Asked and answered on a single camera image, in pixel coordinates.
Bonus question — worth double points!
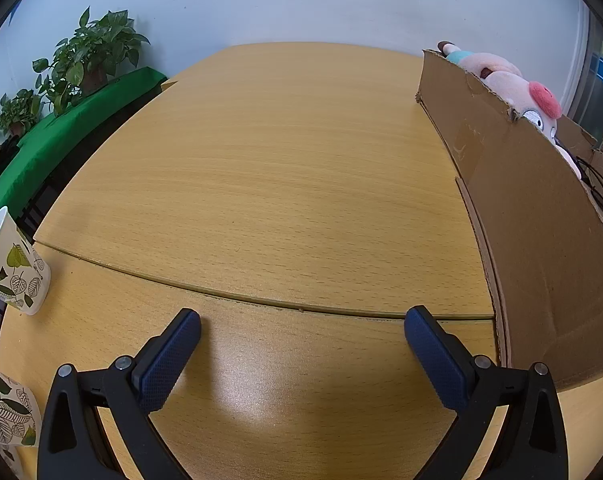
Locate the small potted green plant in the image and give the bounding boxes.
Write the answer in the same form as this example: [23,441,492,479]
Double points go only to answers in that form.
[0,89,44,137]

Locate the pink pig plush toy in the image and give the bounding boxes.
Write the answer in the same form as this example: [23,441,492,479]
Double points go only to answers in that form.
[437,41,582,181]

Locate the wooden desktop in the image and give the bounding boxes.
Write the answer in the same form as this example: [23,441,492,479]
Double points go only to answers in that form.
[0,42,603,480]

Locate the black eyeglasses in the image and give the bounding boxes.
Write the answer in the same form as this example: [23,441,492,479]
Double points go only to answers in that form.
[574,157,603,211]

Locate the leaf print paper cup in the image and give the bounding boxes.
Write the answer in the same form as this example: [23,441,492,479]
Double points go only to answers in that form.
[0,206,50,316]
[0,362,43,447]

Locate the green table cloth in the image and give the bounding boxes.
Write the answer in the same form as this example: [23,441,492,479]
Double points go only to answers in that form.
[0,67,168,233]

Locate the large potted green plant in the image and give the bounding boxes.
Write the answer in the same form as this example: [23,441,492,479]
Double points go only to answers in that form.
[32,6,151,116]

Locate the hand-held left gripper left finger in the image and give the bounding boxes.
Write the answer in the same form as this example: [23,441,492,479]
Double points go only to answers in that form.
[37,308,202,480]

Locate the large cardboard box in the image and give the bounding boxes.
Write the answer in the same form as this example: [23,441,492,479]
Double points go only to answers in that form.
[415,49,603,391]

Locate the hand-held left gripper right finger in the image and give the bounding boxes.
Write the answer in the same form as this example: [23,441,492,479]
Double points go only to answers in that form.
[404,306,568,480]

